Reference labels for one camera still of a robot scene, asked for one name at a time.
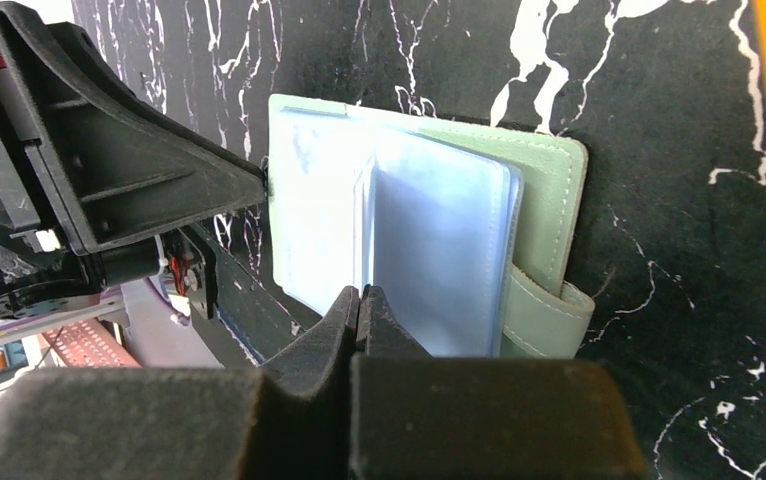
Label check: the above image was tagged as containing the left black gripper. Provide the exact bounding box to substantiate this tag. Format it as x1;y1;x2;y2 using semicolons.
0;1;267;318

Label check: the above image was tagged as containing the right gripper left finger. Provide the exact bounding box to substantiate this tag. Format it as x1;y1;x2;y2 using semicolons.
0;287;360;479

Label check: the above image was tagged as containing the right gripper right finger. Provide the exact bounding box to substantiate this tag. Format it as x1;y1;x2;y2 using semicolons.
349;286;647;479

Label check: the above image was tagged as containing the green card holder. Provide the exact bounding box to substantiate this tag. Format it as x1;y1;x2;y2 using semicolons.
267;94;595;358

